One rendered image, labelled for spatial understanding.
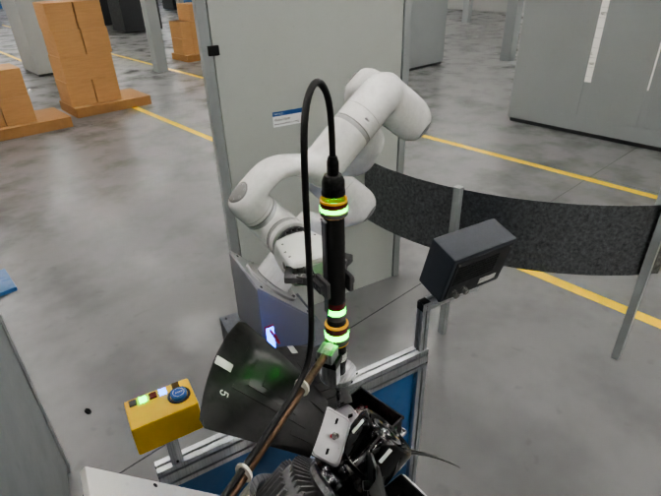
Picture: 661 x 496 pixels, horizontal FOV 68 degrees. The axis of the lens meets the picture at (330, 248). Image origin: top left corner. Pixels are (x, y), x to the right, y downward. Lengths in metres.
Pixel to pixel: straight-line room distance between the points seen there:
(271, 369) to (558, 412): 2.13
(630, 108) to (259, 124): 5.08
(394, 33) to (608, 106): 4.36
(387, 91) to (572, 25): 6.04
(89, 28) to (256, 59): 6.36
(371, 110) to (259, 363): 0.55
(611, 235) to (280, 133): 1.76
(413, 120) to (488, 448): 1.79
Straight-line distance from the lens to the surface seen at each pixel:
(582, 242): 2.77
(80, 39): 8.78
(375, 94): 1.06
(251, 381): 0.87
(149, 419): 1.30
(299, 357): 1.19
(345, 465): 0.98
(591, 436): 2.81
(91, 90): 8.89
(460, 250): 1.52
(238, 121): 2.61
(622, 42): 6.84
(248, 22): 2.57
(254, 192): 0.93
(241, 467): 0.71
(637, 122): 6.89
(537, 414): 2.81
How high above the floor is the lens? 1.99
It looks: 30 degrees down
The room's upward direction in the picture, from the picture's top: 2 degrees counter-clockwise
